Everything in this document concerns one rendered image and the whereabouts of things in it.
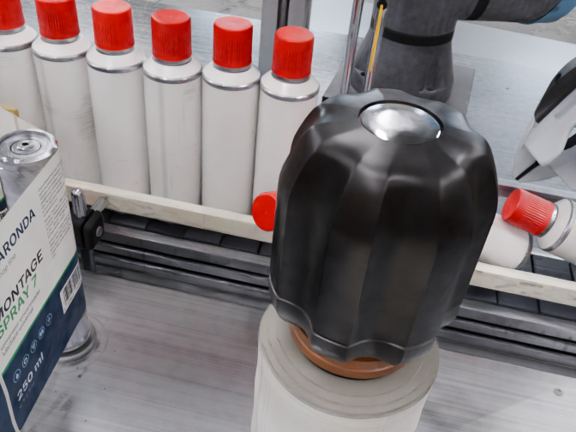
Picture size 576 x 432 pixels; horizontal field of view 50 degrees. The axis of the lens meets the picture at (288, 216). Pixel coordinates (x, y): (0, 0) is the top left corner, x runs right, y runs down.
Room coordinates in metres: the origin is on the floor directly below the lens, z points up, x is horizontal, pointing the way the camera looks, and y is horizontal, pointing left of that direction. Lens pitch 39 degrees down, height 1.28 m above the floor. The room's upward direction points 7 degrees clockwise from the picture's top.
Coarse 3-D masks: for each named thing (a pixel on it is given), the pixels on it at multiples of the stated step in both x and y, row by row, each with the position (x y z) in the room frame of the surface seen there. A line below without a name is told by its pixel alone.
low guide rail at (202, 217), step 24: (96, 192) 0.46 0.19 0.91; (120, 192) 0.46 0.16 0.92; (144, 216) 0.45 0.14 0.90; (168, 216) 0.45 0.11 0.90; (192, 216) 0.45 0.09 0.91; (216, 216) 0.44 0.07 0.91; (240, 216) 0.45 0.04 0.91; (264, 240) 0.44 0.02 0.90; (480, 264) 0.42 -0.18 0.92; (504, 288) 0.41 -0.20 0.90; (528, 288) 0.40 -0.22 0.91; (552, 288) 0.40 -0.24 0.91
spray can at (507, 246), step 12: (492, 228) 0.44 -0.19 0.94; (504, 228) 0.44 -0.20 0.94; (516, 228) 0.45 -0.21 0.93; (492, 240) 0.43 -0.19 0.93; (504, 240) 0.44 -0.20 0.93; (516, 240) 0.44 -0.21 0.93; (528, 240) 0.45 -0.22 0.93; (492, 252) 0.43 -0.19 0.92; (504, 252) 0.43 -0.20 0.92; (516, 252) 0.43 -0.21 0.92; (528, 252) 0.44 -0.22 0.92; (492, 264) 0.43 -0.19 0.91; (504, 264) 0.43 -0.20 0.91; (516, 264) 0.43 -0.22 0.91
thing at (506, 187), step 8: (504, 184) 0.48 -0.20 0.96; (512, 184) 0.48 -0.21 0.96; (520, 184) 0.49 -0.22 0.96; (528, 184) 0.49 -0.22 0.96; (504, 192) 0.48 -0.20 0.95; (536, 192) 0.48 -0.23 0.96; (544, 192) 0.48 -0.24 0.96; (552, 192) 0.48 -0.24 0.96; (560, 192) 0.48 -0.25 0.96; (568, 192) 0.48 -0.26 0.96; (552, 200) 0.47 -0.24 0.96; (560, 200) 0.47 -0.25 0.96
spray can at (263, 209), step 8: (264, 192) 0.40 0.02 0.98; (272, 192) 0.40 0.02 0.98; (256, 200) 0.40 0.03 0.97; (264, 200) 0.40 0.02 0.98; (272, 200) 0.40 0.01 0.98; (256, 208) 0.40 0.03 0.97; (264, 208) 0.40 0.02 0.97; (272, 208) 0.39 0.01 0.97; (256, 216) 0.40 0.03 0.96; (264, 216) 0.39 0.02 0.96; (272, 216) 0.39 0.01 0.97; (256, 224) 0.39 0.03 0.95; (264, 224) 0.39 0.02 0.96; (272, 224) 0.39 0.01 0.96
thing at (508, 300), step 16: (112, 224) 0.46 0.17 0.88; (128, 224) 0.46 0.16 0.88; (144, 224) 0.46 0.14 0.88; (160, 224) 0.46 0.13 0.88; (192, 240) 0.45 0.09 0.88; (208, 240) 0.45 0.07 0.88; (224, 240) 0.45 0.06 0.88; (240, 240) 0.45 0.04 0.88; (256, 240) 0.46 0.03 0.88; (544, 256) 0.48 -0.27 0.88; (528, 272) 0.46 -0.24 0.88; (544, 272) 0.46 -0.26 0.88; (560, 272) 0.46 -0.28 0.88; (480, 288) 0.42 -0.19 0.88; (496, 304) 0.41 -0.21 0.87; (512, 304) 0.41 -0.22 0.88; (528, 304) 0.41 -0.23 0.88; (544, 304) 0.41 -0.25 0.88; (560, 304) 0.41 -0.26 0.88
